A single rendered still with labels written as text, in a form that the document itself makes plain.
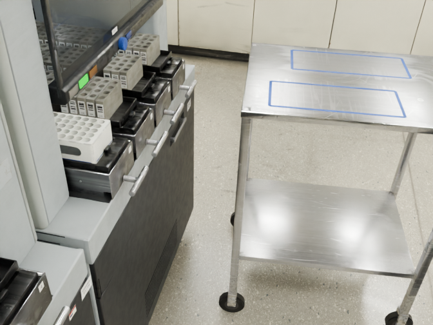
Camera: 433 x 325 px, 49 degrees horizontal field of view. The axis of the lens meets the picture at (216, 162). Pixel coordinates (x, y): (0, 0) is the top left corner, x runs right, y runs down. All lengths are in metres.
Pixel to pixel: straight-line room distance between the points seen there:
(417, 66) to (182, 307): 1.12
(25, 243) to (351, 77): 0.97
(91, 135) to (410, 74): 0.94
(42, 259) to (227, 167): 1.53
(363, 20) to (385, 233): 1.81
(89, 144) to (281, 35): 2.43
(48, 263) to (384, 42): 2.74
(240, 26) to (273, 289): 1.98
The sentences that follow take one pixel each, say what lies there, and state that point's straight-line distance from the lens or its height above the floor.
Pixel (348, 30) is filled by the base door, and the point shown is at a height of 0.32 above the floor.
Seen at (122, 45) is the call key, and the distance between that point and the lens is 1.15.
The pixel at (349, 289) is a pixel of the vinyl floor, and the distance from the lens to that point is 1.91.
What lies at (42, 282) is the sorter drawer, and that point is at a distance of 0.85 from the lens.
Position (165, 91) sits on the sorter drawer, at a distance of 1.33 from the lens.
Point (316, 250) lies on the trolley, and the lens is 1.62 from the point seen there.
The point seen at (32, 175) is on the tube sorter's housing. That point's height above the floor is 0.88.
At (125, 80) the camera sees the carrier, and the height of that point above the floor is 0.86.
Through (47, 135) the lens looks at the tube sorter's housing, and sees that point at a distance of 0.95.
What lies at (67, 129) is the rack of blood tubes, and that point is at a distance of 1.07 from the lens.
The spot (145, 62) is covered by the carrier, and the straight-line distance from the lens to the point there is 1.40.
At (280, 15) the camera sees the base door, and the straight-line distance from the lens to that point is 3.26.
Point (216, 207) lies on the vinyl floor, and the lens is 2.14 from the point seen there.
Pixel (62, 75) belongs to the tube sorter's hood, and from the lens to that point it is 0.95.
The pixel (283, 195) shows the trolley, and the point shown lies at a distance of 1.80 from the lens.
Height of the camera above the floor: 1.42
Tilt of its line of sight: 36 degrees down
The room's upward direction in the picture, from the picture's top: 2 degrees clockwise
